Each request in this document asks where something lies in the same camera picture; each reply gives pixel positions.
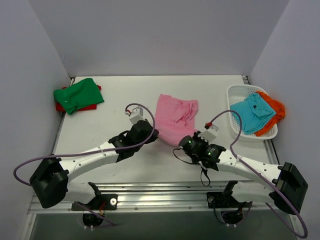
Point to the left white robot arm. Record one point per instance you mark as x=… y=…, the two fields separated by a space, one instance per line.
x=53 y=180

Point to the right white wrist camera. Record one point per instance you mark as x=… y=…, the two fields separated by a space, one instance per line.
x=210 y=133

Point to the green folded t-shirt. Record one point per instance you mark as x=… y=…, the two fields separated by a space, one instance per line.
x=78 y=96

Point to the pink t-shirt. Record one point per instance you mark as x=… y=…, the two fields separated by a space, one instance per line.
x=175 y=118

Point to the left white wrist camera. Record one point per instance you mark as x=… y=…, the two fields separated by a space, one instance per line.
x=135 y=115

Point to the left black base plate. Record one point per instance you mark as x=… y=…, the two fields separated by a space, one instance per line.
x=94 y=202

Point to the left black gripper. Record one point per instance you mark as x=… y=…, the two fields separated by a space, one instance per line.
x=152 y=133

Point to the turquoise t-shirt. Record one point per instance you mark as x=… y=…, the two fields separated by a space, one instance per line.
x=254 y=113

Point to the red folded t-shirt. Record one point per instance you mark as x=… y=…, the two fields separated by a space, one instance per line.
x=75 y=107

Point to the aluminium rail frame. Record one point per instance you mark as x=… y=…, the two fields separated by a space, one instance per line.
x=156 y=178

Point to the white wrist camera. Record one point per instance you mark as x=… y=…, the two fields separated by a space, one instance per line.
x=210 y=133
x=135 y=115

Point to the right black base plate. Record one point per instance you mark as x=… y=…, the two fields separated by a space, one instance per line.
x=224 y=200

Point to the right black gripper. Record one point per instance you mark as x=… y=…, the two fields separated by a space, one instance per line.
x=183 y=143

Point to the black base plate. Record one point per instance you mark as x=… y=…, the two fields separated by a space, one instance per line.
x=94 y=202
x=224 y=200

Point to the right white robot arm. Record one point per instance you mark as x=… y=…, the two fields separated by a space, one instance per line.
x=282 y=185

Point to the orange t-shirt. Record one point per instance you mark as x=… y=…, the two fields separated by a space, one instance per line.
x=279 y=109

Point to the white perforated plastic basket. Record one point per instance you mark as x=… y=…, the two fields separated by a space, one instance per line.
x=235 y=94

